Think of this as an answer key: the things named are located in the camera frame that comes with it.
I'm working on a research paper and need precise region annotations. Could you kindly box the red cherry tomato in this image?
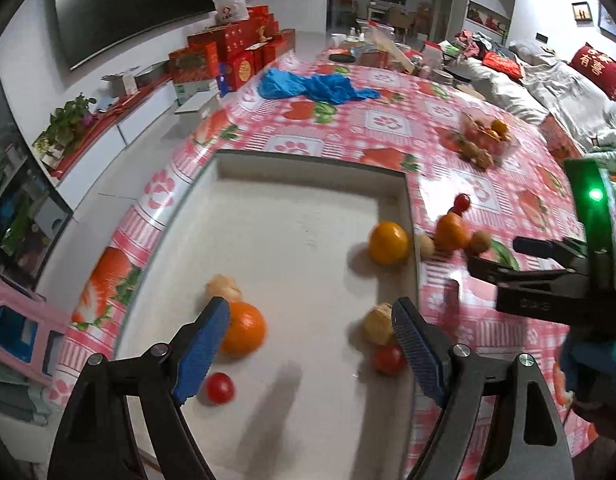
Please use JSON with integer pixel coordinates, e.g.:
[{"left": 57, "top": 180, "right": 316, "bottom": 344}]
[{"left": 452, "top": 193, "right": 472, "bottom": 216}]

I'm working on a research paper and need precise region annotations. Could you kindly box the brown kiwi fruit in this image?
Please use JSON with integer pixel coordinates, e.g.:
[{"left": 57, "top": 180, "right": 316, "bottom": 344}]
[{"left": 466, "top": 230, "right": 492, "bottom": 256}]

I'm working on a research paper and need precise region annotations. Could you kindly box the orange mandarin in tray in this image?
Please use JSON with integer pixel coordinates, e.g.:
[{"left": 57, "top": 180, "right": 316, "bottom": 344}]
[{"left": 220, "top": 301, "right": 267, "bottom": 358}]

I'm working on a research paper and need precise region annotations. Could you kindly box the red tomato in tray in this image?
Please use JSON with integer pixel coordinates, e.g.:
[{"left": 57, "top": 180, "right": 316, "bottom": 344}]
[{"left": 205, "top": 372, "right": 235, "bottom": 405}]

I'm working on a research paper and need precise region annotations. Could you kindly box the blue gloved hand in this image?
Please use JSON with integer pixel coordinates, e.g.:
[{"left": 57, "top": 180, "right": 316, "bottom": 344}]
[{"left": 559, "top": 327, "right": 616, "bottom": 406}]

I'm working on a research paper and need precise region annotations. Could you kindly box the dried husk fruit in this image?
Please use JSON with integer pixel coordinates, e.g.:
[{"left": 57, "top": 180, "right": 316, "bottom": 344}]
[{"left": 362, "top": 302, "right": 395, "bottom": 346}]

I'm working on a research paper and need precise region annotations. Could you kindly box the blue crumpled cloth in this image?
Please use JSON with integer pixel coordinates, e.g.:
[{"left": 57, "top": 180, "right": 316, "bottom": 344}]
[{"left": 257, "top": 68, "right": 381, "bottom": 105}]

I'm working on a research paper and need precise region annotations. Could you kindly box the red embroidered cushion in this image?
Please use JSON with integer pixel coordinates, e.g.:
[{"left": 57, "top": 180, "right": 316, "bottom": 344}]
[{"left": 569, "top": 44, "right": 616, "bottom": 101}]

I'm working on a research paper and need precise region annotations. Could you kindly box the red gift boxes stack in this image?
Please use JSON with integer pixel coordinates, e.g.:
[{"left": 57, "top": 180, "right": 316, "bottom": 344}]
[{"left": 168, "top": 6, "right": 296, "bottom": 100}]

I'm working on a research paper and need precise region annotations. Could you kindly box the grey sofa with blankets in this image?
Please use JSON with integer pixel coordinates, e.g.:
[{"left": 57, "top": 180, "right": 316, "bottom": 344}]
[{"left": 451, "top": 52, "right": 616, "bottom": 174}]

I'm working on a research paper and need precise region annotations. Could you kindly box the grey white tray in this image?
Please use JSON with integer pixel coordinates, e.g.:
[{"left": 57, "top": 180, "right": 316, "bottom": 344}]
[{"left": 115, "top": 151, "right": 417, "bottom": 479}]

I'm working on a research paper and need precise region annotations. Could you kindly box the green potted plant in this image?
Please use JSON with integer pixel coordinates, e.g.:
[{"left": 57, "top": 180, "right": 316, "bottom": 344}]
[{"left": 32, "top": 93, "right": 96, "bottom": 160}]

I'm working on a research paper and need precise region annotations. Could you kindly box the pink plastic stool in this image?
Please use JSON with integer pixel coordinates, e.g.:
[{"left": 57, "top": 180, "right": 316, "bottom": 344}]
[{"left": 0, "top": 273, "right": 70, "bottom": 387}]

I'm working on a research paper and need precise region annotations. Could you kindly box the glass fruit bowl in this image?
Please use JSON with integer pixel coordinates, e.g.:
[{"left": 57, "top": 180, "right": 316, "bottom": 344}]
[{"left": 460, "top": 112, "right": 519, "bottom": 162}]

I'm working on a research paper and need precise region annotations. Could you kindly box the pink strawberry tablecloth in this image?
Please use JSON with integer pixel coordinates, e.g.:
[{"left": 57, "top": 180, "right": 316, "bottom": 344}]
[{"left": 50, "top": 66, "right": 582, "bottom": 478}]

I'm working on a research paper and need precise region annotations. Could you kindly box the small yellow round fruit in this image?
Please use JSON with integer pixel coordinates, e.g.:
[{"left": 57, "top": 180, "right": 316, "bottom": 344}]
[{"left": 416, "top": 233, "right": 436, "bottom": 261}]

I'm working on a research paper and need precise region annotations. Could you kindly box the orange mandarin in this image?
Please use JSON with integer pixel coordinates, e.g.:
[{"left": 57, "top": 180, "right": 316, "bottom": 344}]
[
  {"left": 220, "top": 301, "right": 267, "bottom": 358},
  {"left": 434, "top": 212, "right": 469, "bottom": 252},
  {"left": 367, "top": 221, "right": 411, "bottom": 266}
]

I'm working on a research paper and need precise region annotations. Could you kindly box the white small stool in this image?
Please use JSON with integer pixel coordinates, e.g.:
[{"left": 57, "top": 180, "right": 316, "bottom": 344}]
[{"left": 174, "top": 91, "right": 220, "bottom": 122}]

